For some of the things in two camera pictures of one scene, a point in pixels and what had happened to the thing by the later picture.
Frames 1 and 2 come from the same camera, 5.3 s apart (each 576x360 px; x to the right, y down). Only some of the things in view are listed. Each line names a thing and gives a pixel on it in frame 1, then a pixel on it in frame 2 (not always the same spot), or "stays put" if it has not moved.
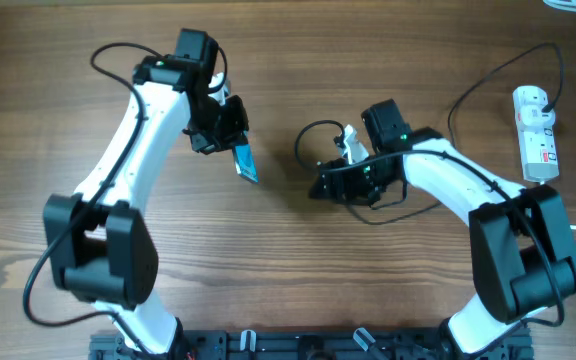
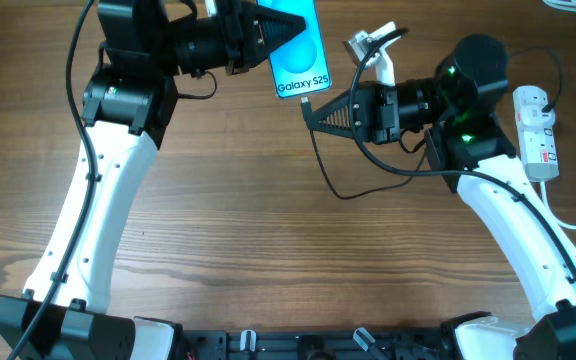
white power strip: [536, 144] stays put
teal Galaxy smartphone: [244, 162] to [300, 65]
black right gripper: [340, 182] to [376, 109]
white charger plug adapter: [533, 115] stays put
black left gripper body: [225, 130] to [237, 55]
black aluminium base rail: [310, 344] stays put
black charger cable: [449, 121] to [306, 123]
